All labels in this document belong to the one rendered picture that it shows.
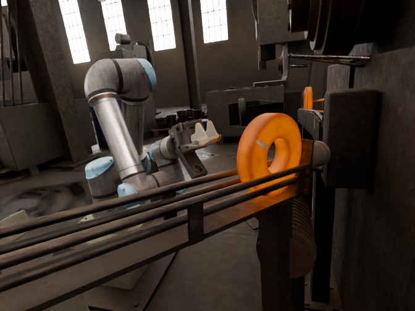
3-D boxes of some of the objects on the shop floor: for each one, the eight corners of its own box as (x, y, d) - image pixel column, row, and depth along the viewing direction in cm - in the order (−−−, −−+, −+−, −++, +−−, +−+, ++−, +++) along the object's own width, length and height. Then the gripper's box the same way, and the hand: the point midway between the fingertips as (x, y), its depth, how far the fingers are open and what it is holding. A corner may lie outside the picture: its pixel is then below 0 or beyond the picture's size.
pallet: (222, 126, 492) (220, 104, 480) (214, 134, 417) (212, 108, 405) (167, 129, 520) (164, 108, 508) (151, 137, 445) (147, 113, 432)
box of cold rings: (57, 150, 414) (42, 99, 389) (100, 150, 382) (87, 94, 357) (-29, 178, 303) (-57, 108, 279) (21, 181, 272) (-6, 103, 247)
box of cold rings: (280, 130, 397) (280, 81, 374) (284, 142, 320) (284, 81, 297) (220, 133, 422) (216, 87, 400) (209, 145, 345) (204, 89, 323)
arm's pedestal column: (58, 303, 103) (41, 252, 96) (115, 244, 140) (106, 204, 133) (140, 319, 92) (128, 264, 85) (178, 250, 129) (172, 207, 122)
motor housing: (305, 331, 82) (309, 189, 67) (312, 411, 62) (319, 236, 47) (267, 323, 86) (262, 187, 71) (261, 397, 66) (253, 230, 51)
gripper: (159, 132, 71) (196, 112, 54) (184, 127, 76) (226, 107, 59) (167, 160, 71) (207, 149, 54) (192, 152, 77) (235, 140, 59)
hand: (217, 139), depth 58 cm, fingers closed
